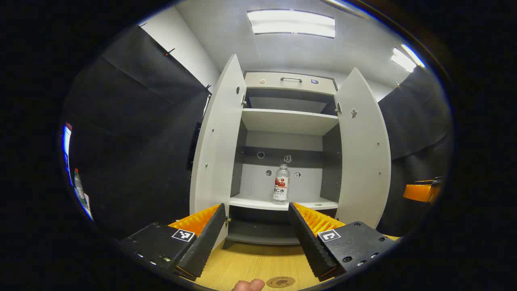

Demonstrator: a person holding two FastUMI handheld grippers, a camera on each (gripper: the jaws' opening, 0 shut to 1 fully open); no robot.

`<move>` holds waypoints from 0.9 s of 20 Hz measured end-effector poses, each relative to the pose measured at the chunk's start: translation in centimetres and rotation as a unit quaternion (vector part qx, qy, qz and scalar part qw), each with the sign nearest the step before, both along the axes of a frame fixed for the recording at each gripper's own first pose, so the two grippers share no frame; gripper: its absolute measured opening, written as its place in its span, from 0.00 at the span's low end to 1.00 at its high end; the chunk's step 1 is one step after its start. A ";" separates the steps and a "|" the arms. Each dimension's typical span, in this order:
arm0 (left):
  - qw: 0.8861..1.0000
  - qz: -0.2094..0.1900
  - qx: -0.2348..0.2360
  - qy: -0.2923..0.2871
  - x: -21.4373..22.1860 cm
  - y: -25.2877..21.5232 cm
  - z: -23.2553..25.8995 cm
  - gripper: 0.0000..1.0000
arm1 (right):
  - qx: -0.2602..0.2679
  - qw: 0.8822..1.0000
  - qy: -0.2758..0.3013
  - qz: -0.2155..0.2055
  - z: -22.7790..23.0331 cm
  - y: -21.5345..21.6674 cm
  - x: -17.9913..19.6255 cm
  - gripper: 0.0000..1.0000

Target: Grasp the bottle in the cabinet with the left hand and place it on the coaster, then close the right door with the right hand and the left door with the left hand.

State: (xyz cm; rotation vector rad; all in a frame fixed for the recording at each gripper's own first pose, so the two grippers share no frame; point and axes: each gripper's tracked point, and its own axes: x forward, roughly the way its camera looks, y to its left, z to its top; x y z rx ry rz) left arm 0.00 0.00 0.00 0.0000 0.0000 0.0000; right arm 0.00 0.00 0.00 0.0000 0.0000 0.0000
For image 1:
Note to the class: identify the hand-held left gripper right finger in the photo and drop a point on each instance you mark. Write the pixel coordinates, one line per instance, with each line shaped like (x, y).
(311, 246)

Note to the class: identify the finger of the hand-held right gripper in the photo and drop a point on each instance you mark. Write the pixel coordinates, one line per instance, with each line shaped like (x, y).
(420, 193)

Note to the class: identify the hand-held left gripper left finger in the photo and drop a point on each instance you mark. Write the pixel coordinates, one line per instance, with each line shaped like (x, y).
(202, 246)

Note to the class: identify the round cork coaster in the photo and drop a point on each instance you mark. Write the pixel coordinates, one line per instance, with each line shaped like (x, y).
(280, 281)

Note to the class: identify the white cabinet door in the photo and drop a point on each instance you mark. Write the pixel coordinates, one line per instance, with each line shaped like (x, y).
(363, 161)
(218, 153)

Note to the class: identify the clear bottle with red label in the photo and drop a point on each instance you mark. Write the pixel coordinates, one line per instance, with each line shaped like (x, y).
(280, 186)

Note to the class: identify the white and grey cabinet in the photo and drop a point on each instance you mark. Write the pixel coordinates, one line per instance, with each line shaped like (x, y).
(286, 121)

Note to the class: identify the white cabinet drawer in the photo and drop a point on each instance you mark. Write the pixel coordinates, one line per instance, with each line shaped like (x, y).
(291, 85)

